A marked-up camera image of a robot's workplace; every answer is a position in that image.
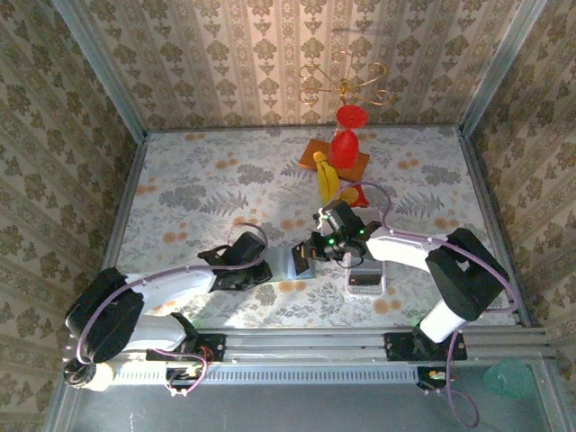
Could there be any red snack packet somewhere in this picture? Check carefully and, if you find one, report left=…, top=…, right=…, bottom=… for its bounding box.
left=341, top=183, right=371, bottom=209

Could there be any yellow banana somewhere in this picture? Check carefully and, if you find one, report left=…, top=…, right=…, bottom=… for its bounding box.
left=312, top=151, right=343, bottom=206

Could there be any aluminium extrusion beam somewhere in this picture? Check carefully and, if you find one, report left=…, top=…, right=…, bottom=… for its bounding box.
left=66, top=327, right=551, bottom=362

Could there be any orange wooden board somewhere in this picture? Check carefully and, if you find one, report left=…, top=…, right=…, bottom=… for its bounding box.
left=298, top=138, right=372, bottom=182

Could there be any red plastic goblet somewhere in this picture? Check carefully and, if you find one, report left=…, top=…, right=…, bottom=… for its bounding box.
left=327, top=103, right=370, bottom=171

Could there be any small black electronics board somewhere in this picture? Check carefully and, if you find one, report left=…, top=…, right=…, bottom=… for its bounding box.
left=417, top=365, right=458, bottom=391
left=165, top=365, right=204, bottom=390

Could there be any white bottle black cap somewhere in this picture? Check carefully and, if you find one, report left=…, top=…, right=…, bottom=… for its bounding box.
left=62, top=358, right=114, bottom=393

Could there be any green plastic cup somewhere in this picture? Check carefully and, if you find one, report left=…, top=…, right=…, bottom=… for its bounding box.
left=484, top=359, right=536, bottom=399

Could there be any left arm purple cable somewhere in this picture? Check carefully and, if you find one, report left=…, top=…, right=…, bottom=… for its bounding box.
left=76, top=221, right=270, bottom=400

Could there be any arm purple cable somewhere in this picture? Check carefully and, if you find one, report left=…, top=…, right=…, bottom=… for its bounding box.
left=76, top=221, right=270, bottom=400
left=330, top=181, right=521, bottom=428

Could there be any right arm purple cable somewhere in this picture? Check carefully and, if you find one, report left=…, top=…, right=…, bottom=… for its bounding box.
left=330, top=181, right=521, bottom=428

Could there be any white slotted cable duct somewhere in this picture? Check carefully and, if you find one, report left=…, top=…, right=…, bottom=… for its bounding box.
left=110, top=363, right=418, bottom=386

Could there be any gold wire stand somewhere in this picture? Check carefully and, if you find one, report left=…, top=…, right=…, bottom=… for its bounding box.
left=298, top=49, right=392, bottom=107

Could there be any aluminium frame post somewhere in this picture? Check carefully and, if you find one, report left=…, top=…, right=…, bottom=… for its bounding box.
left=458, top=0, right=549, bottom=137
left=50, top=0, right=150, bottom=139

